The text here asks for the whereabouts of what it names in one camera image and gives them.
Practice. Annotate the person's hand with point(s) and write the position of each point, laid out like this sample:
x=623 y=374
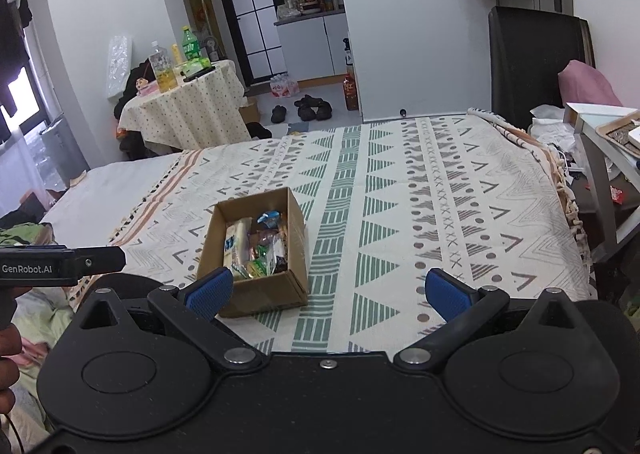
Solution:
x=11 y=345

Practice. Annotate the pink cloth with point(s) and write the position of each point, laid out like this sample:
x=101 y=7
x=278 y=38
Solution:
x=582 y=83

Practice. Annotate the green trimmed cake pack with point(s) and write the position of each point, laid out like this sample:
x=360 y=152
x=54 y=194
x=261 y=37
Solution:
x=261 y=267

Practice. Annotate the blue candy wrapper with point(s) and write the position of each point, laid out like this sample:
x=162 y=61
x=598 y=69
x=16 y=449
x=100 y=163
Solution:
x=269 y=219

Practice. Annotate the black shoes pile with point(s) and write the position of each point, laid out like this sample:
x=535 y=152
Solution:
x=309 y=108

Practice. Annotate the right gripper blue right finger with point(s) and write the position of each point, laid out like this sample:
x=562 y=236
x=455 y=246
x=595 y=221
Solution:
x=447 y=295

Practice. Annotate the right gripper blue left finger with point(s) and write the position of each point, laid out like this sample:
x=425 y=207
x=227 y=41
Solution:
x=208 y=295

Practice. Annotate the yellow oil bottle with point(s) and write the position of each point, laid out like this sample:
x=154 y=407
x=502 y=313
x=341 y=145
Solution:
x=162 y=68

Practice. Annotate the white long cracker pack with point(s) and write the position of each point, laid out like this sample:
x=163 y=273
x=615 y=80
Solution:
x=237 y=248

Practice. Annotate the pink white plastic bag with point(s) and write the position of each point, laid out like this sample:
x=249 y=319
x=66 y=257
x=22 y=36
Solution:
x=283 y=86

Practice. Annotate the white side table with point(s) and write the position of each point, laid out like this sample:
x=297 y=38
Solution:
x=589 y=122

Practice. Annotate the black white snack pack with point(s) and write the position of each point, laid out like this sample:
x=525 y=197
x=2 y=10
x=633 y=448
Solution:
x=280 y=256

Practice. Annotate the black chair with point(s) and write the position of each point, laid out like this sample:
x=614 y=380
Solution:
x=528 y=50

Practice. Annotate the green soda bottle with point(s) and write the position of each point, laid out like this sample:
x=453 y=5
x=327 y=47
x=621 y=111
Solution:
x=190 y=45

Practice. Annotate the white kitchen cabinet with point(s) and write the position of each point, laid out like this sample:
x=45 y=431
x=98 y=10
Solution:
x=313 y=47

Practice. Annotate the round table with dotted cloth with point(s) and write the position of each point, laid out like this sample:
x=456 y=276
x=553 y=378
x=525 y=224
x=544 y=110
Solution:
x=202 y=113

